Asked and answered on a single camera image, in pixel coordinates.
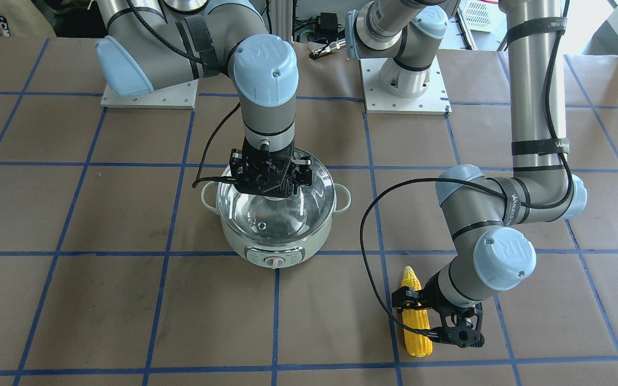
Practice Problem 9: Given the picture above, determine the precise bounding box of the pale green electric pot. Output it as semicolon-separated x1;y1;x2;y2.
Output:
201;148;352;271

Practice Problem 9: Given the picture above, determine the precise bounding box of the white perforated basket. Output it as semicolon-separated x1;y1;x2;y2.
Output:
460;1;504;32

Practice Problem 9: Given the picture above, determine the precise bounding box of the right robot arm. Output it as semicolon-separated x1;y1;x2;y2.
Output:
95;1;314;198

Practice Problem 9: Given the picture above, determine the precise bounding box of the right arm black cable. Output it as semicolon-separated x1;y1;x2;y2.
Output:
127;0;245;189

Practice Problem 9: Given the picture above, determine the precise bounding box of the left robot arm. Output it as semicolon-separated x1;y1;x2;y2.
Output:
374;1;587;348

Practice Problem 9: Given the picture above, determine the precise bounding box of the yellow corn cob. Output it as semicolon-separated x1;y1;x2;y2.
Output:
401;266;433;357

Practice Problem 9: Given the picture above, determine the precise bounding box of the glass pot lid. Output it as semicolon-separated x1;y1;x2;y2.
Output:
216;147;336;245

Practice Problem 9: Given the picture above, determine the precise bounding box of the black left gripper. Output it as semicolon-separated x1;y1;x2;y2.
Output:
392;271;485;348

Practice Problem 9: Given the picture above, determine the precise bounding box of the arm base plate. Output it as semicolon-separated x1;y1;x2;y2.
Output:
360;57;452;115
100;80;199;110

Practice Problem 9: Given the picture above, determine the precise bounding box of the black power supply box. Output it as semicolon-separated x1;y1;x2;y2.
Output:
314;12;339;41

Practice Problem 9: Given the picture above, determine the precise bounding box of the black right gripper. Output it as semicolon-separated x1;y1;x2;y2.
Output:
230;140;313;196

